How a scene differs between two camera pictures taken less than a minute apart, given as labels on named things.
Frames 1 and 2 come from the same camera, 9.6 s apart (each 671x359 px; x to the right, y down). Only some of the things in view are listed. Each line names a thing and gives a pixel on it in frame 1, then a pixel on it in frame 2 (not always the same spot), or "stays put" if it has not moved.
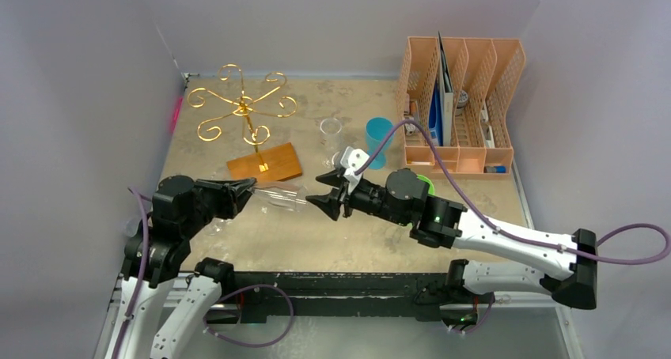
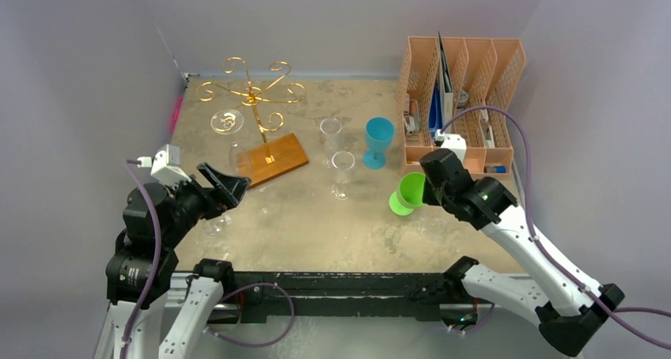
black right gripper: (343, 200) → (433, 190)
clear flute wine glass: (293, 198) → (229, 122)
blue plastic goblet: (376, 130) stays put
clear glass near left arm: (217, 225) stays put
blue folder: (435, 125) stays put
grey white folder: (447, 94) stays put
